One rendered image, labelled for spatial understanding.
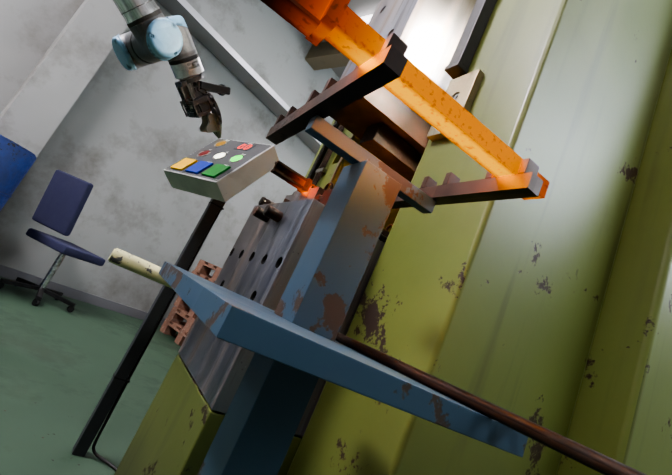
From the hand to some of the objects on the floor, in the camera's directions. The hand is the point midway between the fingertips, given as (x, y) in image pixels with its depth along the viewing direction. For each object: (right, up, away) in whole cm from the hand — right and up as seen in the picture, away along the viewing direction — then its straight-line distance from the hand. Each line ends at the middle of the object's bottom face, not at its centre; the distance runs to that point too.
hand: (219, 133), depth 137 cm
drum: (-218, -52, +95) cm, 244 cm away
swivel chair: (-182, -85, +156) cm, 254 cm away
